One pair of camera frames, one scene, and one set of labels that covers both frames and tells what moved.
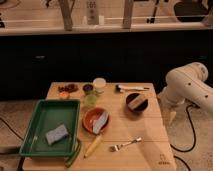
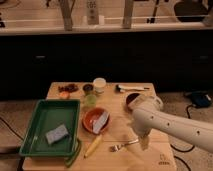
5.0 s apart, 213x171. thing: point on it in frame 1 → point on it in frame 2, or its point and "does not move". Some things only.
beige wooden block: (137, 100) does not move
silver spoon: (120, 88) does not move
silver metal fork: (117, 147) does not move
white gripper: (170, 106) → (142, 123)
